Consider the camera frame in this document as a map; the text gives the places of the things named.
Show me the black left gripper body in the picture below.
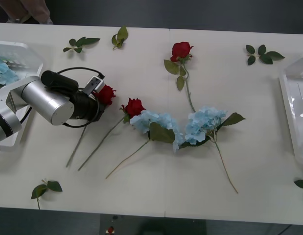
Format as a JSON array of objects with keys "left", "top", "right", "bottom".
[{"left": 94, "top": 98, "right": 106, "bottom": 121}]

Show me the red rose with bare stem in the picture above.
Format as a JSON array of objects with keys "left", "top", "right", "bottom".
[
  {"left": 65, "top": 85, "right": 117, "bottom": 168},
  {"left": 77, "top": 97, "right": 146, "bottom": 171}
]

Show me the pale blue flower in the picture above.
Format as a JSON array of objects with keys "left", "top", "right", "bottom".
[
  {"left": 179, "top": 105, "right": 247, "bottom": 194},
  {"left": 105, "top": 109, "right": 184, "bottom": 179}
]

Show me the loose green leaf twig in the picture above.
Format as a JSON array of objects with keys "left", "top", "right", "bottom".
[
  {"left": 246, "top": 44, "right": 286, "bottom": 66},
  {"left": 30, "top": 178, "right": 63, "bottom": 210},
  {"left": 111, "top": 25, "right": 129, "bottom": 51},
  {"left": 63, "top": 37, "right": 101, "bottom": 54}
]

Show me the shallow white box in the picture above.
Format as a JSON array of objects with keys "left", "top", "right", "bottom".
[
  {"left": 0, "top": 40, "right": 44, "bottom": 147},
  {"left": 278, "top": 52, "right": 303, "bottom": 167}
]

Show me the red rose with leafy stem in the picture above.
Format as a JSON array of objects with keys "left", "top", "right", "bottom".
[{"left": 163, "top": 42, "right": 197, "bottom": 113}]

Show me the pale blue flower head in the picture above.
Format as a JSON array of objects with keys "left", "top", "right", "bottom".
[{"left": 0, "top": 57, "right": 20, "bottom": 89}]

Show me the person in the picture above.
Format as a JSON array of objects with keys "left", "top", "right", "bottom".
[{"left": 1, "top": 0, "right": 54, "bottom": 25}]

